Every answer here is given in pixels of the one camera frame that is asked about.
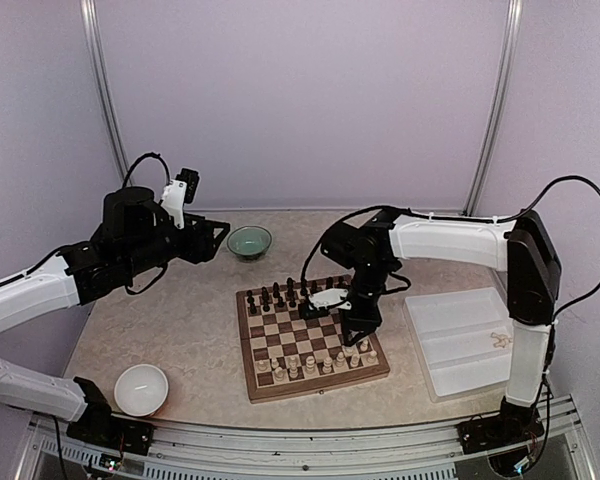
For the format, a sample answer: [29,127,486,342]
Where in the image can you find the green glass bowl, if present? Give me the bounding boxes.
[227,226,273,261]

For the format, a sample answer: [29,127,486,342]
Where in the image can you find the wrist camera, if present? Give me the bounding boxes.
[159,168,200,229]
[298,288,352,320]

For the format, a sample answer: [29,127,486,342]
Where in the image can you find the white pieces in tray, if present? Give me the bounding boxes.
[490,332,513,349]

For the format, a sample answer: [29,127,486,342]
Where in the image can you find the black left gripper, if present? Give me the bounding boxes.
[122,212,230,278]

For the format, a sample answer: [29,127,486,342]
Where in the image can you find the aluminium frame post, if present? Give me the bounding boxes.
[463,0,524,216]
[79,0,134,186]

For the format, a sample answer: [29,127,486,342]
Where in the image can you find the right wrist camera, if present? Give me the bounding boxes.
[298,288,352,320]

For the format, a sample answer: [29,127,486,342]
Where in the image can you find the white plastic tray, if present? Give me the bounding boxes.
[403,287,513,402]

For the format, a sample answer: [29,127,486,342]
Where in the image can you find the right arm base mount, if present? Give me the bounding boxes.
[456,415,545,454]

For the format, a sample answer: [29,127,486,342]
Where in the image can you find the wooden chess board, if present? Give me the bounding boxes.
[236,297,390,404]

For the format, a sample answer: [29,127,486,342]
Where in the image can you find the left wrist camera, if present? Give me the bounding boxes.
[159,168,200,229]

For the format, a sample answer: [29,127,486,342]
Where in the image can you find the black chess pieces group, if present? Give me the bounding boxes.
[236,275,351,316]

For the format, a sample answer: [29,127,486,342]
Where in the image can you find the front aluminium rail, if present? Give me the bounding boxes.
[12,396,600,479]

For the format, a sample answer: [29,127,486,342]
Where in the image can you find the left aluminium frame post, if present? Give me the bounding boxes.
[79,0,134,186]

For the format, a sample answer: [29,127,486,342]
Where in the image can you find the white chess bishop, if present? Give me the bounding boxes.
[334,351,346,369]

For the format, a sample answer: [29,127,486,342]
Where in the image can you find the white bowl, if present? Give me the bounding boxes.
[114,364,169,417]

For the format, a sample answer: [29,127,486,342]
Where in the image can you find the back aluminium frame rail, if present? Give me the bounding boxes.
[194,206,469,216]

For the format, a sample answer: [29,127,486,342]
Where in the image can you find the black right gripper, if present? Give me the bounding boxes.
[339,258,394,345]

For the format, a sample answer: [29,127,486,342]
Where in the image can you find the right aluminium frame post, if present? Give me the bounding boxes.
[463,0,524,216]

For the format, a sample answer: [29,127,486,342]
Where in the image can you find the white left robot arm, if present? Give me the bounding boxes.
[0,180,230,445]

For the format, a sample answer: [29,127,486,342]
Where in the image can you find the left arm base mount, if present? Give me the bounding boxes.
[67,417,154,456]

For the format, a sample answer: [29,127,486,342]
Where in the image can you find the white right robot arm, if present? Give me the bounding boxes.
[310,174,600,444]

